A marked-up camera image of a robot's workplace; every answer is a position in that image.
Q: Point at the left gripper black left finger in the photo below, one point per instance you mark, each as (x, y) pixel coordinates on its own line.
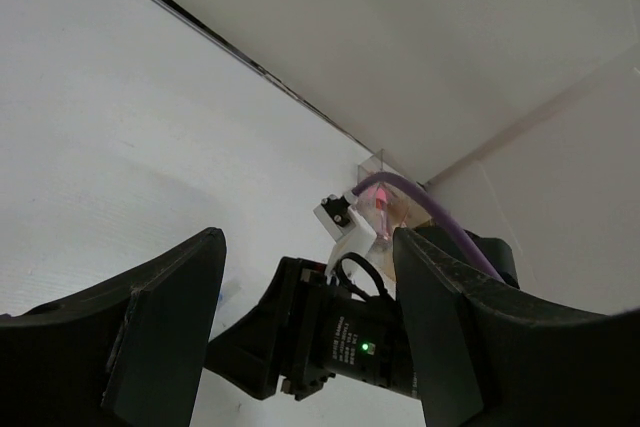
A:
(128, 351)

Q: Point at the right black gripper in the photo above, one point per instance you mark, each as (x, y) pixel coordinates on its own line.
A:
(307, 329)

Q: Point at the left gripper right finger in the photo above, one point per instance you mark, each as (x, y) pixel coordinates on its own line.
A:
(488, 354)

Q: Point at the pink capped glue bottle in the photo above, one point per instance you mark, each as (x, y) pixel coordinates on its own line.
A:
(383, 213)

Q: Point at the clear compartment organizer box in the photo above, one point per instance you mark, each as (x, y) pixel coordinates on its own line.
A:
(410, 215)

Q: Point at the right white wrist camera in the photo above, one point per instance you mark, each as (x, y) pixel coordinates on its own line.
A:
(350, 231)

